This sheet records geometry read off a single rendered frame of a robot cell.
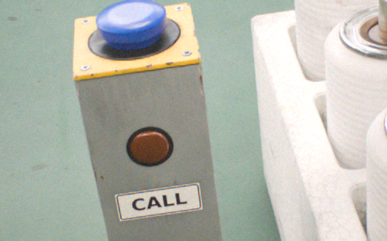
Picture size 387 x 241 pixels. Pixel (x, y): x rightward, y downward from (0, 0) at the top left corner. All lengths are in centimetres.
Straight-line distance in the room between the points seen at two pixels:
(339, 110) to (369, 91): 4
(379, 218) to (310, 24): 23
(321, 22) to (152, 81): 25
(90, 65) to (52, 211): 44
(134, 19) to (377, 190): 17
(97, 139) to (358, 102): 19
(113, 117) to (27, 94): 62
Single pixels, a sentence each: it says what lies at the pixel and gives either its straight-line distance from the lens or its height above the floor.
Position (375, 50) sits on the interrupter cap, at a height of 25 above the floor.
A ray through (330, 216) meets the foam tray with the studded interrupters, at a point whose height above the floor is 18.
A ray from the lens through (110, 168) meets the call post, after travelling 54.
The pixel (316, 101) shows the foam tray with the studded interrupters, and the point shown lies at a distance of 72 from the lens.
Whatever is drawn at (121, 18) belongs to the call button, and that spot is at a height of 33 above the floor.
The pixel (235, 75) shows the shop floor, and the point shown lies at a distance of 110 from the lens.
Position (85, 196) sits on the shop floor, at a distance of 95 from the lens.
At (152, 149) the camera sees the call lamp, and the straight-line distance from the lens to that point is 53.
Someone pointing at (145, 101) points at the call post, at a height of 29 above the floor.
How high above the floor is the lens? 56
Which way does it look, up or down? 33 degrees down
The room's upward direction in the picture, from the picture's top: 8 degrees counter-clockwise
